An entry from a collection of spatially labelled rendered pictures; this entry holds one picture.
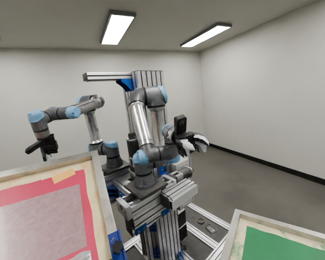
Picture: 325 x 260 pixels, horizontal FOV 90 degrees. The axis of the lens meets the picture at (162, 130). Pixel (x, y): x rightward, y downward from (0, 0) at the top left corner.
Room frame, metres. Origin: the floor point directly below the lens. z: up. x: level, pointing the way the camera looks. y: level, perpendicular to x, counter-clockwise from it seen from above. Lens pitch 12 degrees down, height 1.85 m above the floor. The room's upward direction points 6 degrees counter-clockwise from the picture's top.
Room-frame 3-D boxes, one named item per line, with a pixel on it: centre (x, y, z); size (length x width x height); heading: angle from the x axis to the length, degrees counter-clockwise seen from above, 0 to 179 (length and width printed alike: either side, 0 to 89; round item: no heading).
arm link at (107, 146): (1.40, 0.48, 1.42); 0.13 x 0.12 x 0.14; 79
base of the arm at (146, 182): (1.02, 0.16, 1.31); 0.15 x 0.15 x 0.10
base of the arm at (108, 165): (1.40, 0.47, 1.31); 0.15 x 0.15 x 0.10
